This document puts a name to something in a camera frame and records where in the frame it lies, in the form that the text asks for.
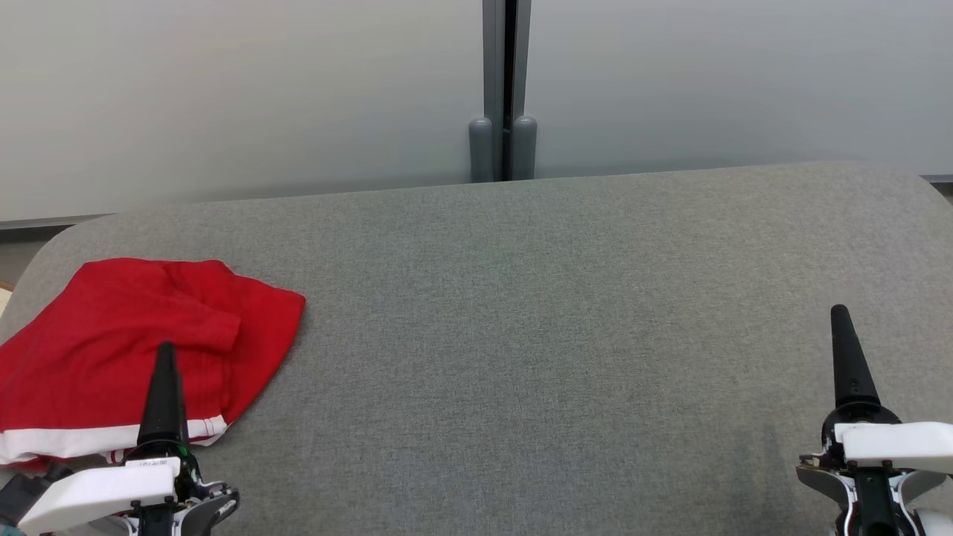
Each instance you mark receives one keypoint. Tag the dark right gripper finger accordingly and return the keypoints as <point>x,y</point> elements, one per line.
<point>841,372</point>
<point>858,372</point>

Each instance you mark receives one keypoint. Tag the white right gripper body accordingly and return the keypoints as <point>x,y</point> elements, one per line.
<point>901,443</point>

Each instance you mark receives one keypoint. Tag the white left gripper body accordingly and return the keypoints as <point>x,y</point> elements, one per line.
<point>97,487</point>

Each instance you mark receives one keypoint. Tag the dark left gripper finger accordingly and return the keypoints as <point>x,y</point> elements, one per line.
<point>173,409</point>
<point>155,409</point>

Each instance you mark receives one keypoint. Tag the red shorts with white stripe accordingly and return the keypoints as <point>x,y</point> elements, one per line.
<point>97,357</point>

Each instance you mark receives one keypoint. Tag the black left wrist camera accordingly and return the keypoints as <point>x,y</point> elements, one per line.
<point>26,495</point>

